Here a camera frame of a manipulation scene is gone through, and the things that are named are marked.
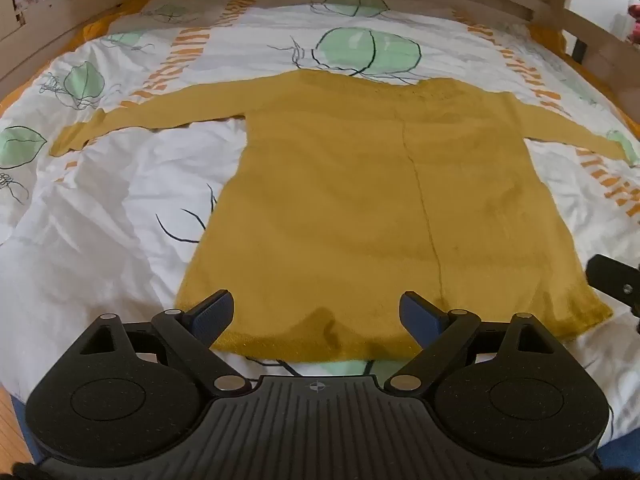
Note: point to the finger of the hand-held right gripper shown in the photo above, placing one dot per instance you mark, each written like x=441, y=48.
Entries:
x=615, y=280

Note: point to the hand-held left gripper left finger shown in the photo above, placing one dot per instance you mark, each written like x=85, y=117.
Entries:
x=215, y=311

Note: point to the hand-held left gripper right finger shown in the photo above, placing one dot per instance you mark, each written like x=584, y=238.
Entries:
x=413, y=312

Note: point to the mustard yellow knit sweater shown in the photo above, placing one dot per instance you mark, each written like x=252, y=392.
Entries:
x=350, y=200

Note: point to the white leaf-print duvet cover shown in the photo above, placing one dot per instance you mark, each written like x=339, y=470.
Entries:
x=100, y=260

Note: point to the small black block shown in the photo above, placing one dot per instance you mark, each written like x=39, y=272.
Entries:
x=582, y=52

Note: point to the pink and red toy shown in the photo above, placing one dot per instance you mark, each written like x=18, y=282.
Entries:
x=635, y=22

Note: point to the leaf-print pillow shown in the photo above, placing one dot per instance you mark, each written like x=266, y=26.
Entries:
x=195, y=5

